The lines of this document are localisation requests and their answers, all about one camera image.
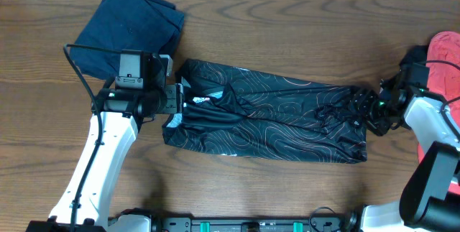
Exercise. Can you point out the folded navy blue garment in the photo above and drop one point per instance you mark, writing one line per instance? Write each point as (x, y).
(146, 25)

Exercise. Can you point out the red mesh garment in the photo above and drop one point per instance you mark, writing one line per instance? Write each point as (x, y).
(444, 79)

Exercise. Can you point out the black garment under red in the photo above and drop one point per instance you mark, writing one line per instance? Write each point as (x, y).
(416, 54)

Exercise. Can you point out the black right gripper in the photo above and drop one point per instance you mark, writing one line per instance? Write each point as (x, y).
(365, 97)

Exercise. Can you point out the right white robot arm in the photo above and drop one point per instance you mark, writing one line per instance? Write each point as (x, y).
(426, 203)

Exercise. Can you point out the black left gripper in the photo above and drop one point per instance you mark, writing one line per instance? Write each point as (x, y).
(174, 98)

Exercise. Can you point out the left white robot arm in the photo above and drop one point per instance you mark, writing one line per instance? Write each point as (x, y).
(114, 126)

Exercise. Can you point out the black orange patterned jersey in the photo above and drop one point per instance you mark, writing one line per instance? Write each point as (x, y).
(237, 112)

